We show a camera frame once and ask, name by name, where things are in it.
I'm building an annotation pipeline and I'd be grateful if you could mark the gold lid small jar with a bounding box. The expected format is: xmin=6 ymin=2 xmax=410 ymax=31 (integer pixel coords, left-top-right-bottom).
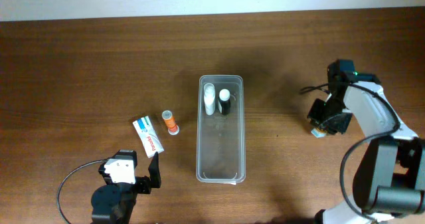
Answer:
xmin=311 ymin=128 xmax=327 ymax=138

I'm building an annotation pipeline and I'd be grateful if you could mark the orange tablet tube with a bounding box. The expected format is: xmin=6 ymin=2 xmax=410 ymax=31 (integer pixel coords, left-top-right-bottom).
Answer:
xmin=161 ymin=110 xmax=179 ymax=136

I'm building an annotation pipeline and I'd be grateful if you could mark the white pump bottle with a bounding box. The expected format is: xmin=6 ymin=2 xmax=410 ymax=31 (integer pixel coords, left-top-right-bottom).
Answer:
xmin=204 ymin=83 xmax=216 ymax=116

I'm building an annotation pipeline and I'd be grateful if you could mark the dark bottle white cap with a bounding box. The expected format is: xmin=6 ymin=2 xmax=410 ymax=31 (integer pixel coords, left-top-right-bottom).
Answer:
xmin=218 ymin=89 xmax=231 ymax=115

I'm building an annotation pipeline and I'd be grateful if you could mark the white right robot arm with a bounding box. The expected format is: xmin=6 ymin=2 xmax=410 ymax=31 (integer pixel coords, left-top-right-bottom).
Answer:
xmin=307 ymin=59 xmax=424 ymax=223

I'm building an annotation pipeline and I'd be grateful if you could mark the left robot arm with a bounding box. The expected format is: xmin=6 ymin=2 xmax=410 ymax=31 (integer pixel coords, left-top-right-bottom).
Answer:
xmin=91 ymin=150 xmax=161 ymax=224

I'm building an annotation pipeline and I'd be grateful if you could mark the clear plastic container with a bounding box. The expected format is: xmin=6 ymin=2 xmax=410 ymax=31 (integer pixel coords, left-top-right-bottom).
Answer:
xmin=196 ymin=74 xmax=246 ymax=185

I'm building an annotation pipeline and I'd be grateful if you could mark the white Panadol box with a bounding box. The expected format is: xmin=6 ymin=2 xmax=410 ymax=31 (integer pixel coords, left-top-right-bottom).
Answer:
xmin=132 ymin=116 xmax=164 ymax=158

